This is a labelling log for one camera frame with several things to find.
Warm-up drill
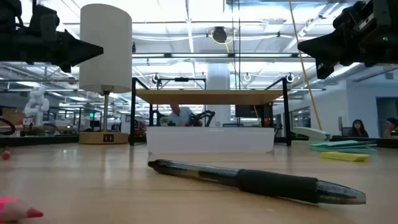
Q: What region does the pink pencil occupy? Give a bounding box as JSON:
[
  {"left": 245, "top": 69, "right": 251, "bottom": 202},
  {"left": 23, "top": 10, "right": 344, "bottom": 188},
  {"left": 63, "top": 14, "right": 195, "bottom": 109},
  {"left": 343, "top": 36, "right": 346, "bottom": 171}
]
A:
[{"left": 0, "top": 196, "right": 44, "bottom": 222}]

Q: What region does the black gel pen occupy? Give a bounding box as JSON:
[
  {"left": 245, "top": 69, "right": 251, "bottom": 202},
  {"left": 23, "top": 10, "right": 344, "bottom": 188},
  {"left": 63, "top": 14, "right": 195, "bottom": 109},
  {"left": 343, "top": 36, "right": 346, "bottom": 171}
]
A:
[{"left": 147, "top": 159, "right": 367, "bottom": 206}]

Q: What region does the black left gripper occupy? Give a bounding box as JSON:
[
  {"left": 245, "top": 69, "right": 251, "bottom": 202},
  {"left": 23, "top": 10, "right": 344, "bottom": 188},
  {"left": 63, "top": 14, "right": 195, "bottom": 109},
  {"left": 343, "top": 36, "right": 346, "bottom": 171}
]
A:
[{"left": 0, "top": 28, "right": 104, "bottom": 74}]

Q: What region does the white lamp with wooden base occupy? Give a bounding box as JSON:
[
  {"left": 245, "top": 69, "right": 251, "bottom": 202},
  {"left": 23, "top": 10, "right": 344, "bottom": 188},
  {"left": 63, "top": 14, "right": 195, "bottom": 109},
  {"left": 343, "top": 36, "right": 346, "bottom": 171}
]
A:
[{"left": 78, "top": 3, "right": 133, "bottom": 145}]

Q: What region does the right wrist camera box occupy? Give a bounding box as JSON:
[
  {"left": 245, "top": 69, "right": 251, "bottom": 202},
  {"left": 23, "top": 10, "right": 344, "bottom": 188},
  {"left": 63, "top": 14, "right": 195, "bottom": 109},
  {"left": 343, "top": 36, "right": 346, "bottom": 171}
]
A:
[{"left": 374, "top": 0, "right": 398, "bottom": 29}]

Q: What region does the black overhead camera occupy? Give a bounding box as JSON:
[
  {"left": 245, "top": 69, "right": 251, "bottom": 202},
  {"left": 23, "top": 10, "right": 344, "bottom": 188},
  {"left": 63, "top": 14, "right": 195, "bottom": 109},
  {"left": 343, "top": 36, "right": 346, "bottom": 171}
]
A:
[{"left": 212, "top": 26, "right": 228, "bottom": 44}]

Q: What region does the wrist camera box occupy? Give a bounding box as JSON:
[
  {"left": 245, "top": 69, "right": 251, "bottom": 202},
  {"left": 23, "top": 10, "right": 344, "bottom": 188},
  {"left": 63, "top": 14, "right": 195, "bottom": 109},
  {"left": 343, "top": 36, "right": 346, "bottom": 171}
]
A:
[
  {"left": 29, "top": 2, "right": 60, "bottom": 35},
  {"left": 374, "top": 0, "right": 398, "bottom": 29}
]

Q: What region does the yellow hanging rope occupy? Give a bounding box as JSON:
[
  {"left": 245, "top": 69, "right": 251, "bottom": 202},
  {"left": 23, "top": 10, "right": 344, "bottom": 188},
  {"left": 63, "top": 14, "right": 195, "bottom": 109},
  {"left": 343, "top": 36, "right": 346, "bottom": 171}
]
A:
[{"left": 288, "top": 0, "right": 323, "bottom": 131}]

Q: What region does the person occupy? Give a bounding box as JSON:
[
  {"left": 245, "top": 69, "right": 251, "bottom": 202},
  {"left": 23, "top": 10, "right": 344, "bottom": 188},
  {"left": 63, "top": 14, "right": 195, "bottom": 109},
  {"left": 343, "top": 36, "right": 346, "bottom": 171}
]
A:
[
  {"left": 382, "top": 117, "right": 398, "bottom": 139},
  {"left": 348, "top": 119, "right": 370, "bottom": 138},
  {"left": 167, "top": 104, "right": 195, "bottom": 127}
]

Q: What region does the yellow sticky note pad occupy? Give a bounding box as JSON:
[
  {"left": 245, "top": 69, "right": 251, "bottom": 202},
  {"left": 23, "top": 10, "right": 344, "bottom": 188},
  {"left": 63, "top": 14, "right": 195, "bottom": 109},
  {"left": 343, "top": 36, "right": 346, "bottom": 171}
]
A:
[{"left": 319, "top": 151, "right": 370, "bottom": 162}]

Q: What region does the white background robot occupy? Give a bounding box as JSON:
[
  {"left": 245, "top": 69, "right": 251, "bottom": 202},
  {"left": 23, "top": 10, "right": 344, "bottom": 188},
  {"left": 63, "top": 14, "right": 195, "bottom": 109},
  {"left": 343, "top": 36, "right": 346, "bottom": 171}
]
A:
[{"left": 23, "top": 85, "right": 50, "bottom": 127}]

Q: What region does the black-framed wooden shelf riser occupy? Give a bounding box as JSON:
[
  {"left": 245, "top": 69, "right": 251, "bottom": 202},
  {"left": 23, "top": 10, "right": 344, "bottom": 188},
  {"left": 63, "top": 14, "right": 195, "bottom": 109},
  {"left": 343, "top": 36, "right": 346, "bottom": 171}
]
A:
[{"left": 129, "top": 77, "right": 292, "bottom": 147}]

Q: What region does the clear plastic container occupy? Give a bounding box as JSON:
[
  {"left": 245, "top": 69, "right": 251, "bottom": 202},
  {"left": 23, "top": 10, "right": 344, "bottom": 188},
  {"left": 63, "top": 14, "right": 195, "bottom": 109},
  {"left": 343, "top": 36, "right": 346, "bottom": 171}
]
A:
[{"left": 146, "top": 126, "right": 275, "bottom": 155}]

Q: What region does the black monitor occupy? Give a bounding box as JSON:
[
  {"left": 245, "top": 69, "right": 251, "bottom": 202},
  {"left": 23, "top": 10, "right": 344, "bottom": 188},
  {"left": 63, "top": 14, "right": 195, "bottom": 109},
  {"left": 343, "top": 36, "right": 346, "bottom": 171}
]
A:
[{"left": 235, "top": 105, "right": 265, "bottom": 118}]

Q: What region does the black cable loop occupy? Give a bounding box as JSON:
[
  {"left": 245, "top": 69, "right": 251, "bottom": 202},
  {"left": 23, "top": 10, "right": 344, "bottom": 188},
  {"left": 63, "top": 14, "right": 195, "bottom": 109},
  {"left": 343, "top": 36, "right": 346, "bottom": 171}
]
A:
[{"left": 0, "top": 117, "right": 17, "bottom": 136}]

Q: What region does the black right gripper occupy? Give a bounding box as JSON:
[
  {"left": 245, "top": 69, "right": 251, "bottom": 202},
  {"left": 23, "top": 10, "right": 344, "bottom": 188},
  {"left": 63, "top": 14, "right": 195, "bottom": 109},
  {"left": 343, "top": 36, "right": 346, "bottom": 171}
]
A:
[{"left": 297, "top": 0, "right": 398, "bottom": 80}]

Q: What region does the black table frame rail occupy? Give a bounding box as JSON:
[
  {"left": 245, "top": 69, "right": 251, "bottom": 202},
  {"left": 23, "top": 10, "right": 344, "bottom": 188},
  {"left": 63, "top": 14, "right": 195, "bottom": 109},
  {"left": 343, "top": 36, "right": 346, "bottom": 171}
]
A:
[{"left": 0, "top": 134, "right": 398, "bottom": 149}]

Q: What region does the white stapler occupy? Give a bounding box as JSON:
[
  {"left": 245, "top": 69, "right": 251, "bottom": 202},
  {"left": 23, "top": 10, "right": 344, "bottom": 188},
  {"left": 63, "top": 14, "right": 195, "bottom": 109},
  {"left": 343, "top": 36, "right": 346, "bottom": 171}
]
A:
[{"left": 292, "top": 126, "right": 332, "bottom": 141}]

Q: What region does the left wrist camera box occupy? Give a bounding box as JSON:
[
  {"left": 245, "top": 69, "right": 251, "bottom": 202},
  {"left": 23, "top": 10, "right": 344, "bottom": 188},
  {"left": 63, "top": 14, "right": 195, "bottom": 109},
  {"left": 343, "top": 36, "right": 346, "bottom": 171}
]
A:
[{"left": 29, "top": 2, "right": 60, "bottom": 35}]

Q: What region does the teal sticky note pad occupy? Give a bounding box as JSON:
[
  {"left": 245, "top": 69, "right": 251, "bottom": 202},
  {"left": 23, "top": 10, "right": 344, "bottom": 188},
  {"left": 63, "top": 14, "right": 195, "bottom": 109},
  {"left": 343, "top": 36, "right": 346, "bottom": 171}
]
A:
[{"left": 309, "top": 140, "right": 378, "bottom": 154}]

